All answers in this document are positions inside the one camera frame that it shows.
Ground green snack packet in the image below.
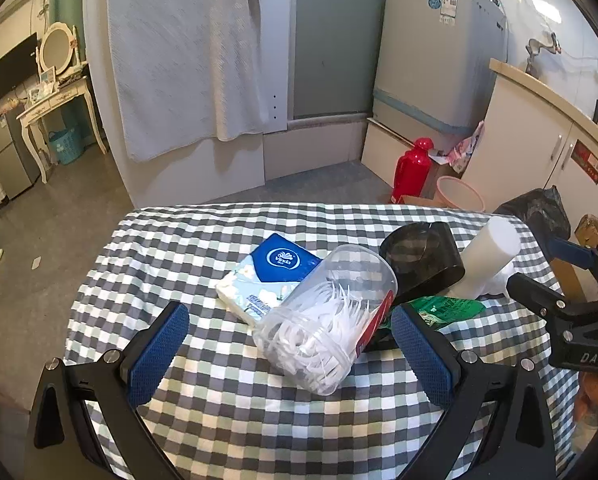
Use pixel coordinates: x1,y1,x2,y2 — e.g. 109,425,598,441
365,296,485,351

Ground black plastic cup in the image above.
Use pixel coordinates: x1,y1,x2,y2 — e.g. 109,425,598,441
379,222,465,307

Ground clear floss pick jar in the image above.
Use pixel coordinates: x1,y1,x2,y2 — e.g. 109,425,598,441
253,244,398,396

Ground blue Vinda tissue pack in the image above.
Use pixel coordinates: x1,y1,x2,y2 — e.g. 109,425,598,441
215,233,322,327

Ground right hand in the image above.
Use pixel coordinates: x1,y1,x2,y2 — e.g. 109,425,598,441
572,372,598,454

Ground black garbage bag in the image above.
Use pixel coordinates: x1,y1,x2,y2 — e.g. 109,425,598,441
494,185,571,262

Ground white kitchen cabinet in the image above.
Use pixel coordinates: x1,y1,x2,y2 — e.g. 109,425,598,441
462,58,598,226

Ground pink waste bin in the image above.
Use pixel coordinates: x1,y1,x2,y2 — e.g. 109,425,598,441
435,176,485,212

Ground small brown cardboard box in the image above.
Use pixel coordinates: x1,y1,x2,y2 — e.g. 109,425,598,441
398,195,444,208

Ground red thermos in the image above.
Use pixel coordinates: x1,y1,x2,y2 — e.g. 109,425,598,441
390,138,433,204

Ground metal faucet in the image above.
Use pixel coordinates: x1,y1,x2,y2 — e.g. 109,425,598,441
526,32,562,78

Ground grey washing machine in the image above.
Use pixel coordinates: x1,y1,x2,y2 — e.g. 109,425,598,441
373,0,507,138

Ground teal laundry basket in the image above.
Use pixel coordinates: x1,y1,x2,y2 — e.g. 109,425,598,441
49,127,84,166

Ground small grey fridge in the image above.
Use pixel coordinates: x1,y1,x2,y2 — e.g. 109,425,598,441
0,105,40,200

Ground white dressing table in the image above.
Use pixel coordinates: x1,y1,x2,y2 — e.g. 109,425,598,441
16,75,110,184

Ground black television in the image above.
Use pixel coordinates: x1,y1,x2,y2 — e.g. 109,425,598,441
0,34,38,100

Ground oval vanity mirror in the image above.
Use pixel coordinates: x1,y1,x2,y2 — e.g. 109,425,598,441
36,22,78,75

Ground white hanging towel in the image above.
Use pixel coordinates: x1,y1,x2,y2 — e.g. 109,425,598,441
107,0,269,162

